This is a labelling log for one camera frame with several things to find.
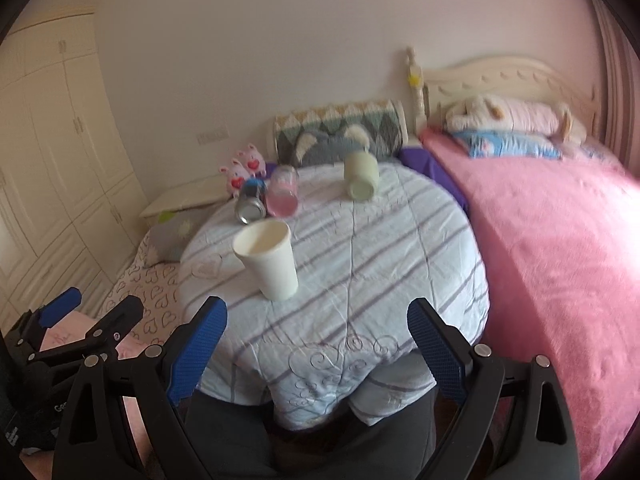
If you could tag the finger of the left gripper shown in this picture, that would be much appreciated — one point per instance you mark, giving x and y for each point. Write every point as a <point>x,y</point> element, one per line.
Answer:
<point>28,331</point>
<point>100,341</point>

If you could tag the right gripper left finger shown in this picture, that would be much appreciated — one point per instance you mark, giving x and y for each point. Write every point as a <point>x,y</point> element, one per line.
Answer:
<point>95,439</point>

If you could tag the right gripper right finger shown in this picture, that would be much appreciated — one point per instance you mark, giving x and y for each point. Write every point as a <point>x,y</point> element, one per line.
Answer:
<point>512,420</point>

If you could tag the white paper cup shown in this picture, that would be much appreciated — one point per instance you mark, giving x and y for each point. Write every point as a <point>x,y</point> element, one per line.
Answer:
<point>265,249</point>

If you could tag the pale green cup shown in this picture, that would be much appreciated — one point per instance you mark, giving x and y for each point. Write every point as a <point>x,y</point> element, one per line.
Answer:
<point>361,176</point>

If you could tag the pink floral quilt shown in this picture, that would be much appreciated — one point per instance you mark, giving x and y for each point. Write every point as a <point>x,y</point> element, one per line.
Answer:
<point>73,328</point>

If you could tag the heart patterned sheet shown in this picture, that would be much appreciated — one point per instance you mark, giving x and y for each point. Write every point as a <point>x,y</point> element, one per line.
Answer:
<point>157,288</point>

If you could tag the dark trousers leg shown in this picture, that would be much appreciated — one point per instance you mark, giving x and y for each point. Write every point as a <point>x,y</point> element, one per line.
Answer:
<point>245,442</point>

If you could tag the grey flower pillow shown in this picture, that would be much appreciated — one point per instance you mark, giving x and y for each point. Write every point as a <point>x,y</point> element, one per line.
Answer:
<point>168,240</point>

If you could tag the white wardrobe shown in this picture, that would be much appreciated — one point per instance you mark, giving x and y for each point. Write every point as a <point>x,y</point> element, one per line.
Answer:
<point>70,201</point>

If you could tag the pink fleece blanket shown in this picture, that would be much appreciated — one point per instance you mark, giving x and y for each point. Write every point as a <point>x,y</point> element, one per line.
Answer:
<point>560,242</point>

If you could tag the blue metal can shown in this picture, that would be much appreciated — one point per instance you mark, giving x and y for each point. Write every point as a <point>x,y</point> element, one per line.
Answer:
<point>250,206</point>

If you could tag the pink glass jar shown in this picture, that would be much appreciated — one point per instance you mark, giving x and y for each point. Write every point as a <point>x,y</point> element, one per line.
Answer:
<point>282,192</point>

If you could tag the rear pink bunny plush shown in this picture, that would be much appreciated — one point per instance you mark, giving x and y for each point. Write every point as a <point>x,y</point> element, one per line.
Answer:
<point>253,161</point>

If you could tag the blue cartoon pillow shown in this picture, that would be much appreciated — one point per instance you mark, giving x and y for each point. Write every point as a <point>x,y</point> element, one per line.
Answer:
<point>492,144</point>

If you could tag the purple cloth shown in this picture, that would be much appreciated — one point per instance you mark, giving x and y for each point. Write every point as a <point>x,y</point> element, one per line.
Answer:
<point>423,162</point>

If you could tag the grey cat plush pillow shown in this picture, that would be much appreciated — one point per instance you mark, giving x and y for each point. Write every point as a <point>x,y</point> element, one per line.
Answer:
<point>315,148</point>

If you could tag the white dog plush toy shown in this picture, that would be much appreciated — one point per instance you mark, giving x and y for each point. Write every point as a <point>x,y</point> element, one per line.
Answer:
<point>490,112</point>

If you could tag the diamond patterned bolster pillow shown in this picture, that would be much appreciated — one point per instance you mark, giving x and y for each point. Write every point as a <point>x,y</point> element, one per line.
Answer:
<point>384,120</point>

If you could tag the cream wooden headboard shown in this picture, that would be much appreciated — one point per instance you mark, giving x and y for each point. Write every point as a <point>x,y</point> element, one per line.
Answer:
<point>434,90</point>

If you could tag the white wall switch panel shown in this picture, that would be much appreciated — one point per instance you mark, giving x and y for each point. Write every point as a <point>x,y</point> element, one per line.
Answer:
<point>212,136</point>

